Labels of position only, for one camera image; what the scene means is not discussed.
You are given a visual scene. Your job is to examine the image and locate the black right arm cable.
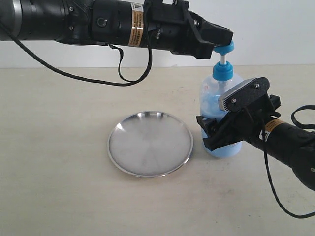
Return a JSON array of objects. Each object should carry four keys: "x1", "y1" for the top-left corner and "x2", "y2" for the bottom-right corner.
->
[{"x1": 262, "y1": 105, "x2": 315, "y2": 219}]

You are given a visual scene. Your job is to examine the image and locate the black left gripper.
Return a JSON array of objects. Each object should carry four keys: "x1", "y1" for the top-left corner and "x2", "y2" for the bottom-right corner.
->
[{"x1": 144, "y1": 0, "x2": 234, "y2": 59}]

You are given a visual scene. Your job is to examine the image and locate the blue soap pump bottle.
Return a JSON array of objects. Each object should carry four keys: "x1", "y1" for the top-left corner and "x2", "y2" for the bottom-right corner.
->
[{"x1": 198, "y1": 40, "x2": 245, "y2": 160}]

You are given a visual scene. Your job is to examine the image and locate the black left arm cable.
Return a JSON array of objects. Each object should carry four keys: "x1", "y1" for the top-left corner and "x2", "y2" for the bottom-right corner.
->
[{"x1": 0, "y1": 2, "x2": 155, "y2": 87}]

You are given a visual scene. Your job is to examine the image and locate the round steel plate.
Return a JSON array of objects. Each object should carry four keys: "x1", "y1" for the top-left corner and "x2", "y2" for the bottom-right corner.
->
[{"x1": 107, "y1": 111, "x2": 194, "y2": 178}]

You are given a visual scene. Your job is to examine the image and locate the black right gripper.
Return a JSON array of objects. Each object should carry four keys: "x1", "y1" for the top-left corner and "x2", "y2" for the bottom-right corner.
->
[{"x1": 196, "y1": 94, "x2": 281, "y2": 150}]

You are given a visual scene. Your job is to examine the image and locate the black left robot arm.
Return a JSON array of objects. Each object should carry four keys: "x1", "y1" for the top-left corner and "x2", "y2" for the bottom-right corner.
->
[{"x1": 0, "y1": 0, "x2": 233, "y2": 59}]

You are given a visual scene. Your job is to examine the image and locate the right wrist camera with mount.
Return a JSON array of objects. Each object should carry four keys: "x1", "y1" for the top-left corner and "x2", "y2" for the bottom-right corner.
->
[{"x1": 218, "y1": 77, "x2": 270, "y2": 112}]

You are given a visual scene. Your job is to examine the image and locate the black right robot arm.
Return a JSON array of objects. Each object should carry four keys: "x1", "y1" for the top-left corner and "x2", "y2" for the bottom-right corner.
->
[{"x1": 196, "y1": 95, "x2": 315, "y2": 190}]

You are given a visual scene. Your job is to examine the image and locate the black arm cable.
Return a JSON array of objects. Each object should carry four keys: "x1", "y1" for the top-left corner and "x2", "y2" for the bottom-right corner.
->
[
  {"x1": 0, "y1": 2, "x2": 155, "y2": 87},
  {"x1": 262, "y1": 105, "x2": 315, "y2": 219}
]

